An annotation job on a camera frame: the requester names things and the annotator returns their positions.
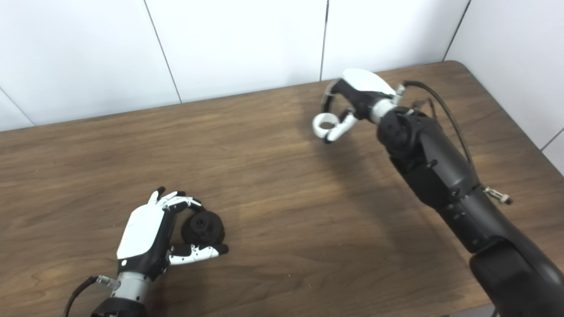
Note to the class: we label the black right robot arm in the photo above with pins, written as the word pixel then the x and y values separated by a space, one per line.
pixel 445 171

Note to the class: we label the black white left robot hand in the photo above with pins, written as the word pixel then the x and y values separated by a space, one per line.
pixel 143 231

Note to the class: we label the round black plastic part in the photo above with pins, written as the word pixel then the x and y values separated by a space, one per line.
pixel 203 229

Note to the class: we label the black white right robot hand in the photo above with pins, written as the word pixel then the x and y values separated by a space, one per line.
pixel 363 86

